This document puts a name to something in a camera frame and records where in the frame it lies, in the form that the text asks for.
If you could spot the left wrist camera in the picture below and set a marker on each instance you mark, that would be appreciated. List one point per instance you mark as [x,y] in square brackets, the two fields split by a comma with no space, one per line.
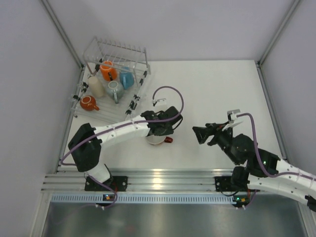
[159,102]

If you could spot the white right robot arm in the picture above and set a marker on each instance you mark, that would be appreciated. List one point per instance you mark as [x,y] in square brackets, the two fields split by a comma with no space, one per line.
[258,169]

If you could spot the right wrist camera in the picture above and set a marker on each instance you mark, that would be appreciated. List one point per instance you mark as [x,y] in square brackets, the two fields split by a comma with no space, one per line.
[233,119]

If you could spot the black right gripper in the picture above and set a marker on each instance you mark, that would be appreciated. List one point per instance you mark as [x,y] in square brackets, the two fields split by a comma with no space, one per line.
[211,134]

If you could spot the beige handleless cup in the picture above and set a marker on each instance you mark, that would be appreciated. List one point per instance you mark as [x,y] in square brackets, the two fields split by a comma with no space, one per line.
[96,87]

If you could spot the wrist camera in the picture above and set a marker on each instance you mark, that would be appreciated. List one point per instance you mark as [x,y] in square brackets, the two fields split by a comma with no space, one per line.
[233,119]
[159,102]

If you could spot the brown mug black interior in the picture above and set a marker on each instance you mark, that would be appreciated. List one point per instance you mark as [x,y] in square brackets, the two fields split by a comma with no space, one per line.
[88,103]

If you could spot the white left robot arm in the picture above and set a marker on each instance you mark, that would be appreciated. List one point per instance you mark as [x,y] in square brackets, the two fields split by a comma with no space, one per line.
[89,142]

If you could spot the perforated grey cable duct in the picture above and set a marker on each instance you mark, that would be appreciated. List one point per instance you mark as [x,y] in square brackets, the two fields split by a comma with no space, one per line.
[147,198]

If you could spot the blue mug white interior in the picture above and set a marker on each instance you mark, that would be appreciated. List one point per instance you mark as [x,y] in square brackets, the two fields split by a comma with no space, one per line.
[126,78]

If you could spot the red mug white interior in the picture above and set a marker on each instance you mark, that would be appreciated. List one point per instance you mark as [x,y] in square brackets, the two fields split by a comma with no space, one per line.
[157,140]

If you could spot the orange mug black handle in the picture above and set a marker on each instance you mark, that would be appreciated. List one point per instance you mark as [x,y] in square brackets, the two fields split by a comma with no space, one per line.
[108,71]

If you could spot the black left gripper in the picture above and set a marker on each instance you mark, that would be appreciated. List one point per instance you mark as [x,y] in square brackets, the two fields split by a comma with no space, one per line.
[161,131]

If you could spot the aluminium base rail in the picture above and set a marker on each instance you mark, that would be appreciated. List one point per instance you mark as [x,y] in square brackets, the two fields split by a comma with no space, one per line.
[69,180]

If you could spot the silver wire dish rack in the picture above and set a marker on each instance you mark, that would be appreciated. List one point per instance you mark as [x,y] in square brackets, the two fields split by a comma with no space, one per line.
[121,55]

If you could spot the grey green speckled mug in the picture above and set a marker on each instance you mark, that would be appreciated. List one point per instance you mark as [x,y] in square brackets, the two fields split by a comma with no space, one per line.
[115,90]

